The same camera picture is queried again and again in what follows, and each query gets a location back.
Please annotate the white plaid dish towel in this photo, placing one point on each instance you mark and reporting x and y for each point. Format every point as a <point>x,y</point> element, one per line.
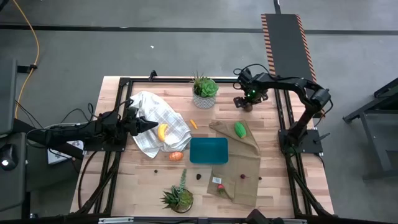
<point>161,112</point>

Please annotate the black metal rig frame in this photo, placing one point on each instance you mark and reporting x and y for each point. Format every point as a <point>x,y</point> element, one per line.
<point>161,81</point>

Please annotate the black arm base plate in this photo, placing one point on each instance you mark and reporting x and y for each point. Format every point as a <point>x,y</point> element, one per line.
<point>102,147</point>
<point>311,141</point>

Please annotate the blue tupperware container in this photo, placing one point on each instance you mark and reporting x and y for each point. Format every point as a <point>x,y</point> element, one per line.
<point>208,151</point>

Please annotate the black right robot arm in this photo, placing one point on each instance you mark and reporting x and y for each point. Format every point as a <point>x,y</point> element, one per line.
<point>295,82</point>

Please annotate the black desk support beam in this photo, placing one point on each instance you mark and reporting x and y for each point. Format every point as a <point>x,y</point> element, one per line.
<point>21,126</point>

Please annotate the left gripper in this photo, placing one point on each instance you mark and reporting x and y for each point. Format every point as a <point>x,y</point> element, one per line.
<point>132,127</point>

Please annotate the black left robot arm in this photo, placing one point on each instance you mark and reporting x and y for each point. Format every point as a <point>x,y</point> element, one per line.
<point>77,130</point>

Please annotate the black metal cart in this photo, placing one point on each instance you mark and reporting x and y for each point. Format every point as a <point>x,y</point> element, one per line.
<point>376,130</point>

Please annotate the orange toy fruit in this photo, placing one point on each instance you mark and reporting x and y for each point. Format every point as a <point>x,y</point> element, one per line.
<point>176,156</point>

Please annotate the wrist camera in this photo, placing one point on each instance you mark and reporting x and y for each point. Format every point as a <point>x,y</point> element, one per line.
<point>132,112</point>
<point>253,94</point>

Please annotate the white cloth care label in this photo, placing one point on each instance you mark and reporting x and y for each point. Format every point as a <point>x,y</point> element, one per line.
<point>216,180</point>

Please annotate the black computer mouse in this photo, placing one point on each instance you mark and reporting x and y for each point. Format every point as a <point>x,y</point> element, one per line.
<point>7,157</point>

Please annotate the red toy strawberry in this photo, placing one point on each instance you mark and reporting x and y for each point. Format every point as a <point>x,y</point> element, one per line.
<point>220,187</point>

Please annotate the green ribbed toy vegetable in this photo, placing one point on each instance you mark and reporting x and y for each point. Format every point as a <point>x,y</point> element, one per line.
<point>240,130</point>

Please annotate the small black webcam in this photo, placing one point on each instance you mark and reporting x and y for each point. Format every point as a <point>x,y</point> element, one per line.
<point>202,220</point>

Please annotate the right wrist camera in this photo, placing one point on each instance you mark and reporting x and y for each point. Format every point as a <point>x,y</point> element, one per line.
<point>253,94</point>

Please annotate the succulent in white patterned pot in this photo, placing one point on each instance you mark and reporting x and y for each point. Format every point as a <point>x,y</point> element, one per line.
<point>204,101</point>

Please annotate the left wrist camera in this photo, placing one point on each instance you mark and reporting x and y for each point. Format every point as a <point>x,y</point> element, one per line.
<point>132,112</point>

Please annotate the small yellow toy pepper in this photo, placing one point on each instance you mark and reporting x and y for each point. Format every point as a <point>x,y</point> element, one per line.
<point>194,124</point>

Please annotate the black orange-striped floor ramp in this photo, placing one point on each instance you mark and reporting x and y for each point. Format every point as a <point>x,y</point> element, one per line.
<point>286,46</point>

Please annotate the white printed box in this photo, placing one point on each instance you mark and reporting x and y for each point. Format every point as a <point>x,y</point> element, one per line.
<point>59,154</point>

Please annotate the olive tan cloth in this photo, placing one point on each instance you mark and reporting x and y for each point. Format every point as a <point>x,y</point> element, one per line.
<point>242,155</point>

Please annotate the yellow toy banana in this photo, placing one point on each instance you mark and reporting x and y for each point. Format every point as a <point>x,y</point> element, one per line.
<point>162,132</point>

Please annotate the black toy blackberry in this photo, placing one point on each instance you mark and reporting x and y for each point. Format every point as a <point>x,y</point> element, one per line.
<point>198,176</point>

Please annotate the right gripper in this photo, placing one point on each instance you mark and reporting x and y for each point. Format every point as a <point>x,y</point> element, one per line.
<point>248,79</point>

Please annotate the succulents in black pot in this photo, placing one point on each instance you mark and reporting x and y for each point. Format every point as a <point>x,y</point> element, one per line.
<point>182,200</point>

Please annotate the gray desk panel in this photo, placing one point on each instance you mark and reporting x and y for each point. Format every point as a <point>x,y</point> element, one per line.
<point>12,186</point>
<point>7,96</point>

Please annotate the dark red toy cherry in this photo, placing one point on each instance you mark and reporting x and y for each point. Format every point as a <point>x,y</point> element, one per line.
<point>242,176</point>

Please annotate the silver metal bracket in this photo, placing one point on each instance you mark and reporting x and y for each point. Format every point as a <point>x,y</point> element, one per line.
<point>115,220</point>

